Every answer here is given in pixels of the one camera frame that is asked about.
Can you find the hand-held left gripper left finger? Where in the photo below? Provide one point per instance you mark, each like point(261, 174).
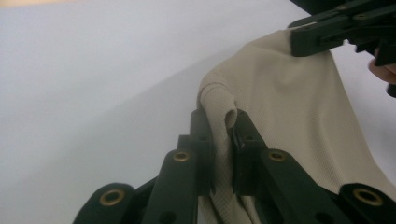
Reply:
point(205, 161)

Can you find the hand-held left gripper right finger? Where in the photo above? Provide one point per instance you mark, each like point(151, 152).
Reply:
point(247, 161)

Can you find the beige pants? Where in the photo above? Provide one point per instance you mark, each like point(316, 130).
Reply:
point(295, 109)

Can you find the white table mat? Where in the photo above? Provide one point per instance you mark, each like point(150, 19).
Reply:
point(93, 93)

